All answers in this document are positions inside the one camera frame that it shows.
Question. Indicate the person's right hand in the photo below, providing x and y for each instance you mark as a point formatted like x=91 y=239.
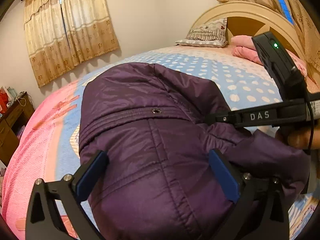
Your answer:
x=300 y=138

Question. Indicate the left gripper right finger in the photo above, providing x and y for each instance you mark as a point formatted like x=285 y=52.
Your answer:
x=259 y=203

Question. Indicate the purple quilted hooded jacket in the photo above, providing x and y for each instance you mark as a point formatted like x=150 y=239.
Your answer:
x=149 y=119

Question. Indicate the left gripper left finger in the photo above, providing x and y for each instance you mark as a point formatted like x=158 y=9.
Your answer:
x=43 y=218

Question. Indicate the pink and blue bedspread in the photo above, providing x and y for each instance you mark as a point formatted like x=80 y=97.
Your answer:
x=48 y=147

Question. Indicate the beige right window curtain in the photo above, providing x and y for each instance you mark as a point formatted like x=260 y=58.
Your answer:
x=297 y=15

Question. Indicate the folded pink floral blanket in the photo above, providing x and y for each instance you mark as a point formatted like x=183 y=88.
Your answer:
x=244 y=48

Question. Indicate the beige centre window curtain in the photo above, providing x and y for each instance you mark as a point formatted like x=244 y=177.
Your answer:
x=62 y=34

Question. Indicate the grey patterned pillow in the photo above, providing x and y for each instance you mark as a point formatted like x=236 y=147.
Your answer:
x=212 y=34

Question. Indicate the beige window curtain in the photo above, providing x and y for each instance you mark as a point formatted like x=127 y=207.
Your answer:
x=297 y=15
x=62 y=34

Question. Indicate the dark wooden desk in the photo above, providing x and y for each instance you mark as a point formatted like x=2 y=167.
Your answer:
x=12 y=122

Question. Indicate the cream wooden headboard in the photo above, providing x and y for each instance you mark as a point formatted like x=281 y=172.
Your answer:
x=246 y=18

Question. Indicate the red gift bag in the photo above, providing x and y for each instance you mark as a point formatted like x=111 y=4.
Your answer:
x=3 y=102

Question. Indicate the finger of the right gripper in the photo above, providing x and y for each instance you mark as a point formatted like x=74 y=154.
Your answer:
x=245 y=118

